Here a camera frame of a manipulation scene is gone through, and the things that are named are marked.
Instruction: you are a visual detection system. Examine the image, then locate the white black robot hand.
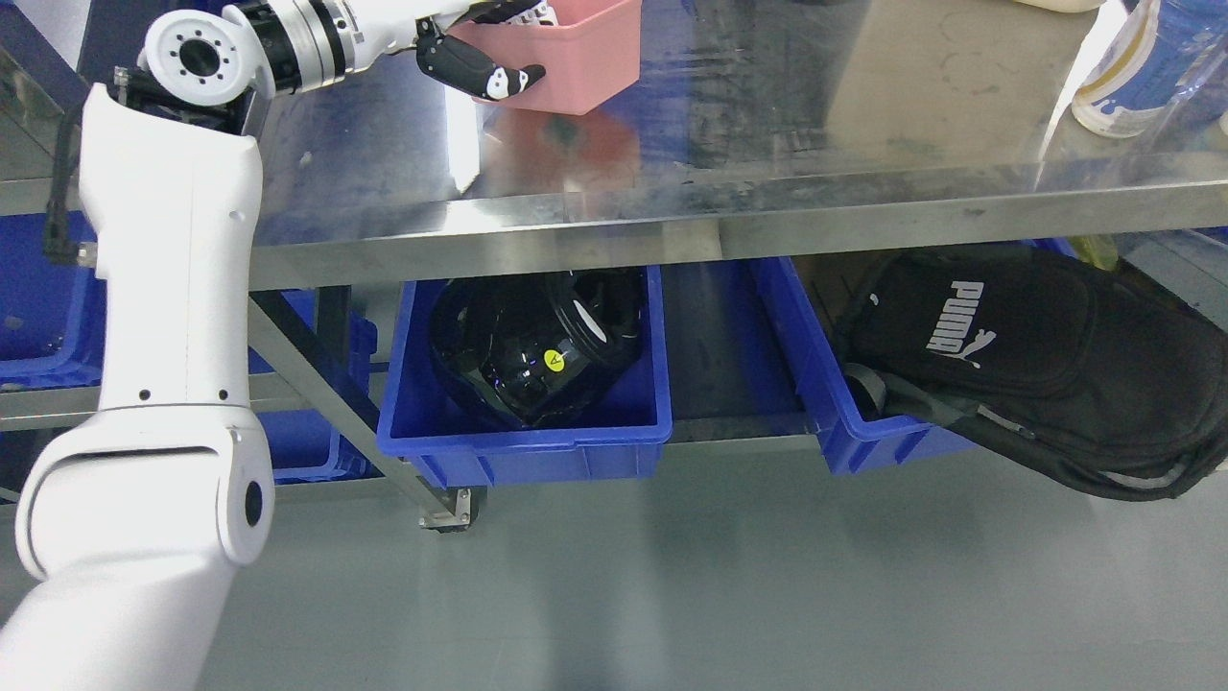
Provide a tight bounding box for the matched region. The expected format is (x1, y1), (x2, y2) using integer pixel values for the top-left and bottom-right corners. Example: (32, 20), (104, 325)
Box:
(343, 1), (558, 102)

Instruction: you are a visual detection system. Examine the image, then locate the pink plastic storage box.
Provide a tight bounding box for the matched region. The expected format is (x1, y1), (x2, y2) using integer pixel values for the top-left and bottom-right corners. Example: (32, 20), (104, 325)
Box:
(458, 1), (642, 115)

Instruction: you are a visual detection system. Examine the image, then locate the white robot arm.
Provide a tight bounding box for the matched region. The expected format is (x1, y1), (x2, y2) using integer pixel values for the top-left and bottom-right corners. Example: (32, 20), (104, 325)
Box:
(2, 83), (273, 690)

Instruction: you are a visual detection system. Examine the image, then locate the blue bin with helmet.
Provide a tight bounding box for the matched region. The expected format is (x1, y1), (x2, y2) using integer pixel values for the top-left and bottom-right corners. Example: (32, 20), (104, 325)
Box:
(376, 266), (674, 488)

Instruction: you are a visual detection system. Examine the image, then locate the blue bin lower left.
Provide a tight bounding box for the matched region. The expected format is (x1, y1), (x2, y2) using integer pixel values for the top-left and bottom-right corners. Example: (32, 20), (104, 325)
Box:
(258, 312), (378, 486)

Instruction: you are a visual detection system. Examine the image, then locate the blue bin far left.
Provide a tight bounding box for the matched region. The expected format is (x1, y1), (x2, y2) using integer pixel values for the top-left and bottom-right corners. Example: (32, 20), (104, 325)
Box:
(1, 214), (106, 392)

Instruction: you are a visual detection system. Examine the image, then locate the blue bin under backpack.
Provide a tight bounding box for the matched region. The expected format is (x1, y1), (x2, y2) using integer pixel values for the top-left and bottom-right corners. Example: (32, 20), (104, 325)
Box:
(748, 257), (975, 475)

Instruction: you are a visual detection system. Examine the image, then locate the blue label plastic bottle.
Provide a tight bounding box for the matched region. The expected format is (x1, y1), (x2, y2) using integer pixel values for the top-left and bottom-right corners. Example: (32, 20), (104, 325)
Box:
(1070, 1), (1227, 139)

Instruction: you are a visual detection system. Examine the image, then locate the black Puma backpack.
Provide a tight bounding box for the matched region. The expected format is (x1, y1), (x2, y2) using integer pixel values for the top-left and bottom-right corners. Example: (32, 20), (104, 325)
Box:
(835, 242), (1227, 500)

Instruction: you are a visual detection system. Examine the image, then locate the steel table frame leg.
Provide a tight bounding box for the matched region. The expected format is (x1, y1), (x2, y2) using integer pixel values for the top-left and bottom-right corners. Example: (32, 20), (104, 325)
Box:
(248, 287), (476, 534)

